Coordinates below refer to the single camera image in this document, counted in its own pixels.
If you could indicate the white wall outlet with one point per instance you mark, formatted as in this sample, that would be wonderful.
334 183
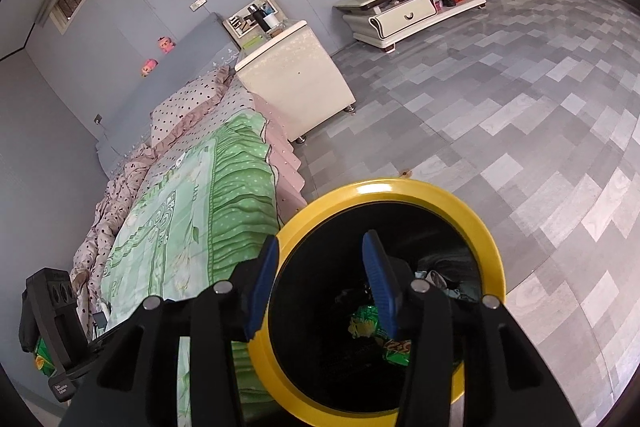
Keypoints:
199 3

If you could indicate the yellow rimmed trash bin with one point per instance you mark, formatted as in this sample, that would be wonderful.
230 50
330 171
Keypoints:
390 189

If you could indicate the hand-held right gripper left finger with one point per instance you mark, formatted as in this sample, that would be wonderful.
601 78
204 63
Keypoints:
260 292

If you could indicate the green snack packet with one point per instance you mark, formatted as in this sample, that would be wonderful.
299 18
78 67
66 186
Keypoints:
362 324

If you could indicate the white tissue roll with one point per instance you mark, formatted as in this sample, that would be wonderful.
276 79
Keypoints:
270 22

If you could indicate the cream tv cabinet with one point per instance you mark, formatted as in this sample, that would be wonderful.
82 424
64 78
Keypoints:
405 14

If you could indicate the green printed folded quilt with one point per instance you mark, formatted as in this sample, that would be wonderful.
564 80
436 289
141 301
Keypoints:
44 359

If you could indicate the black thermos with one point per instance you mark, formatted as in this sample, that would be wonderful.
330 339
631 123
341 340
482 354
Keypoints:
256 18

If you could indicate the pink plush toy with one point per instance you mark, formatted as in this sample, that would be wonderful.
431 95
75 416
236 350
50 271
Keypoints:
149 67
166 44

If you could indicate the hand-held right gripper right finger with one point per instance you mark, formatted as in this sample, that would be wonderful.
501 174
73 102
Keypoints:
382 287

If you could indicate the green floral blanket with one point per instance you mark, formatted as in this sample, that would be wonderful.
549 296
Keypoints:
175 227

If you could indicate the dotted bed sheet with skirt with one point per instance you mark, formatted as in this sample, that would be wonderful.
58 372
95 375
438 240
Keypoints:
285 167

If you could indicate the pink dotted pillow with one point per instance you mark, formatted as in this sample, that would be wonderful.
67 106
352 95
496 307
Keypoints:
195 102

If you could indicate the white desk organizer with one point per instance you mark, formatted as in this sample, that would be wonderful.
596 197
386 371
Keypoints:
240 24

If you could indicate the pink dotted duvet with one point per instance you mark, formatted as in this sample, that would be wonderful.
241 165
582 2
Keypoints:
110 217

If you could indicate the bed with grey headboard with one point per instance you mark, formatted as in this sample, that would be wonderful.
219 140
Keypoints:
190 52

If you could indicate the cream nightstand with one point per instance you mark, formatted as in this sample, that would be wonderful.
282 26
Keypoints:
295 82

